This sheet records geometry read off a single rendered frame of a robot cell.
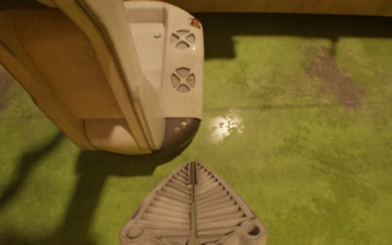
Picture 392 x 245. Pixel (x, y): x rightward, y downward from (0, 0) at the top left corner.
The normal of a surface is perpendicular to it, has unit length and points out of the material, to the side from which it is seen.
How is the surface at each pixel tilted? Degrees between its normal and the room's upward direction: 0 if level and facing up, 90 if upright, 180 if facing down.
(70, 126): 64
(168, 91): 38
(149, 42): 0
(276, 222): 0
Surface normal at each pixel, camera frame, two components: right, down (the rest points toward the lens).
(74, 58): 0.03, 0.67
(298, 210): 0.02, -0.29
